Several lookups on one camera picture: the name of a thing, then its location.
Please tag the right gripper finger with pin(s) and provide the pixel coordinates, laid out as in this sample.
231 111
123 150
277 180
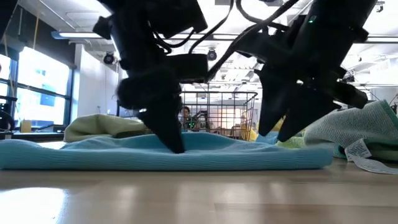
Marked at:
304 115
272 112

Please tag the black aluminium table frame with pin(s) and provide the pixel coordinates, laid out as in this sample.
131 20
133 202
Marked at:
37 136

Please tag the black chair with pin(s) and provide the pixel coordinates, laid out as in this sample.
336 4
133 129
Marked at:
6 121

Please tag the yellow box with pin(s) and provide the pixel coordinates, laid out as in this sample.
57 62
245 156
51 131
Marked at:
25 126

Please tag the lime green cloth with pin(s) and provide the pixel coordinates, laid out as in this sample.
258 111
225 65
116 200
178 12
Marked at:
351 124

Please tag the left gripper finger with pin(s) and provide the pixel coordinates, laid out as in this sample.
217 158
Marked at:
158 124
175 124

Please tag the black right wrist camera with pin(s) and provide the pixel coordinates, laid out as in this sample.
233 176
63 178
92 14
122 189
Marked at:
261 43

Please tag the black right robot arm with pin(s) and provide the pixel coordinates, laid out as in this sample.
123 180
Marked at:
335 28

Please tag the large window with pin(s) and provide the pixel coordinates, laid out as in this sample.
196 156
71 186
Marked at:
40 81

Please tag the pale green microfiber towel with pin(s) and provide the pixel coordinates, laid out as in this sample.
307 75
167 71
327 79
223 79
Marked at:
99 126

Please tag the long ceiling light rail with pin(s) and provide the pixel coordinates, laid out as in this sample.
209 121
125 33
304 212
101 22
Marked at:
77 35

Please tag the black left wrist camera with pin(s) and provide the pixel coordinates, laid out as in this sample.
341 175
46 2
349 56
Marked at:
188 68

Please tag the black ceiling spotlight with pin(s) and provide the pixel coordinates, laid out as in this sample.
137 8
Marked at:
211 55
109 58

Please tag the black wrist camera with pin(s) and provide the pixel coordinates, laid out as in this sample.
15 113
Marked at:
261 43
188 68

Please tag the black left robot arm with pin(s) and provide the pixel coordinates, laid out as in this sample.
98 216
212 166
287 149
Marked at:
140 18

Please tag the lime green fluffy towel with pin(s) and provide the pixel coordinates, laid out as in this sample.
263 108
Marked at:
292 143

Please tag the person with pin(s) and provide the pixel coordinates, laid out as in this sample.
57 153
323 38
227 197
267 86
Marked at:
186 115

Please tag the light blue microfiber towel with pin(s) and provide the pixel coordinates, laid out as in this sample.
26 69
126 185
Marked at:
124 155

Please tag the small black ceiling rig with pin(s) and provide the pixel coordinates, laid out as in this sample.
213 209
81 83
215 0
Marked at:
349 77

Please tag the yellow microfiber towel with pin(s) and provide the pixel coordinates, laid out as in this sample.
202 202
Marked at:
252 134

